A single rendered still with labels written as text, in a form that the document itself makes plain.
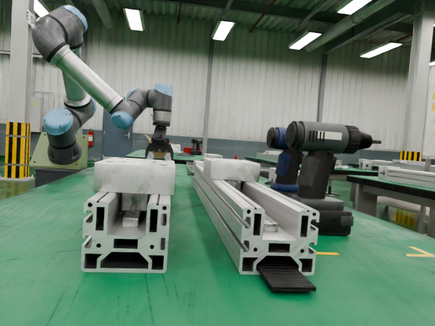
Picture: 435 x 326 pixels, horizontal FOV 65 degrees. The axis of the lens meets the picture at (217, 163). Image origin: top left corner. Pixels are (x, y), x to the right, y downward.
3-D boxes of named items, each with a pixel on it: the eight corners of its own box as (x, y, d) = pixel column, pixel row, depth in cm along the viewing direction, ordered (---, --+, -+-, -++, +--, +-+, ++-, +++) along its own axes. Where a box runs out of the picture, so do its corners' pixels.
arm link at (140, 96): (118, 99, 137) (141, 99, 133) (132, 85, 145) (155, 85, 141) (125, 115, 142) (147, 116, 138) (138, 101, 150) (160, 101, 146)
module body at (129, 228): (139, 185, 120) (140, 161, 119) (167, 187, 121) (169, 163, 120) (80, 271, 40) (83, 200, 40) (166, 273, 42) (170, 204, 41)
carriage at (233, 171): (201, 183, 90) (203, 157, 90) (243, 185, 92) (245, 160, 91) (208, 191, 74) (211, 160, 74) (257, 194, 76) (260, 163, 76)
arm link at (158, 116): (171, 112, 136) (150, 110, 135) (171, 123, 136) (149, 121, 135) (171, 113, 143) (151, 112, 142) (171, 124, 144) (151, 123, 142)
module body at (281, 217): (193, 188, 122) (195, 164, 122) (221, 189, 124) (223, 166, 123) (238, 274, 43) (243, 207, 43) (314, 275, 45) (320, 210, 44)
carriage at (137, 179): (111, 193, 63) (113, 156, 62) (171, 196, 64) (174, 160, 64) (91, 211, 47) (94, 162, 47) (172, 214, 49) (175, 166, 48)
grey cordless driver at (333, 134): (276, 225, 72) (283, 121, 71) (361, 228, 76) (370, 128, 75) (289, 235, 65) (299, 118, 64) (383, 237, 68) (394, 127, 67)
